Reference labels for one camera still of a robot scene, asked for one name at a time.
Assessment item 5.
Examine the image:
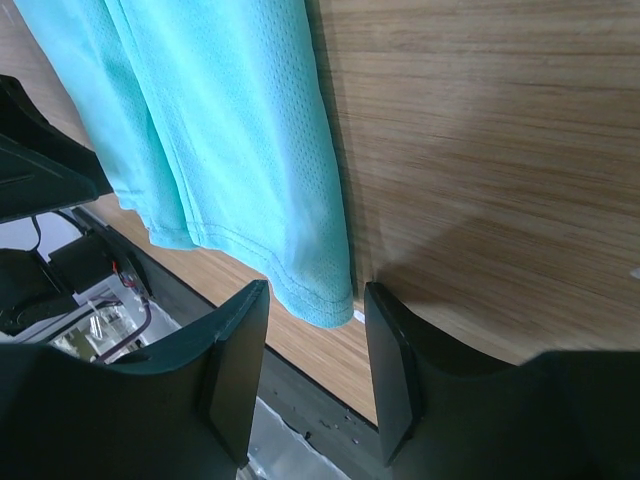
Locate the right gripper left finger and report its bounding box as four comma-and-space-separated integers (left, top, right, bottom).
1, 280, 269, 479

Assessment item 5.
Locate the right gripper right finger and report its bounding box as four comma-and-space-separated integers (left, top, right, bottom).
364, 282, 639, 479

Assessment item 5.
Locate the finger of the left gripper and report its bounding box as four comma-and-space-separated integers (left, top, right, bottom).
1, 75, 113, 223

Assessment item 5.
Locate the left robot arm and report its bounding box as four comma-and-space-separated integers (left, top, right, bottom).
1, 75, 151, 335

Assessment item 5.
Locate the teal t-shirt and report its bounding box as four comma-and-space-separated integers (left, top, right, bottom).
17, 1, 353, 328

